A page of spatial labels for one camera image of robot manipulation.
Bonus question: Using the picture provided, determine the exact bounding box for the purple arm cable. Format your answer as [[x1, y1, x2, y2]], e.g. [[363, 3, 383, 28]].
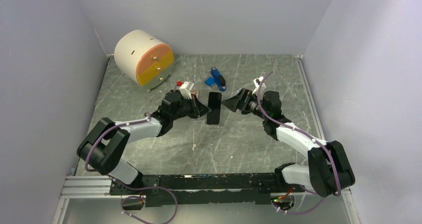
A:
[[84, 112, 179, 224], [255, 72, 343, 216]]

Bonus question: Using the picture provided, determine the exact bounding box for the pink phone case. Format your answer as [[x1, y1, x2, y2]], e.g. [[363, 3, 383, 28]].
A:
[[190, 89, 200, 98]]

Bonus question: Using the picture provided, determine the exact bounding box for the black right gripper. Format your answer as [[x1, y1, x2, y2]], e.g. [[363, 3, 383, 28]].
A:
[[221, 88, 269, 120]]

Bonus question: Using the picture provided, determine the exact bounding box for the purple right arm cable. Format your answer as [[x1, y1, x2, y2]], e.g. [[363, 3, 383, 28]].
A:
[[255, 72, 343, 216]]

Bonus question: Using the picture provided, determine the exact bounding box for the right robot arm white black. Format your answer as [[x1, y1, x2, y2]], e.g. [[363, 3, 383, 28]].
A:
[[221, 89, 356, 198]]

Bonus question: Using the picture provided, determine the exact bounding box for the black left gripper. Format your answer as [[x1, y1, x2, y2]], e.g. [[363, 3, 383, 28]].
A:
[[171, 94, 211, 121]]

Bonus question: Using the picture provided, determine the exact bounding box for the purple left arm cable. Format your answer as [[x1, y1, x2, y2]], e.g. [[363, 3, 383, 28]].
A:
[[84, 112, 179, 224]]

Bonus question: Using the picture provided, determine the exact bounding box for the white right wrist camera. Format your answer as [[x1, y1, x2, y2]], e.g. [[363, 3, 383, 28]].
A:
[[253, 76, 264, 93]]

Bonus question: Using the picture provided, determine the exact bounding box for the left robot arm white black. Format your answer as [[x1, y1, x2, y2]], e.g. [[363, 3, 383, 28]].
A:
[[77, 90, 211, 194]]

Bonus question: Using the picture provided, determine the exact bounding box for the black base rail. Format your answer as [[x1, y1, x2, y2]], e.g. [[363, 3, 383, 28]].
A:
[[109, 173, 304, 207]]

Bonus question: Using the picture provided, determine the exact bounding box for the round cream drawer cabinet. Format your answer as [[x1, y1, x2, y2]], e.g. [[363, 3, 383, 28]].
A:
[[114, 30, 175, 92]]

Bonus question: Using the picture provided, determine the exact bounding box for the blue and black gadget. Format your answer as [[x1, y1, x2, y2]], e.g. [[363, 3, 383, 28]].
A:
[[211, 67, 226, 92]]

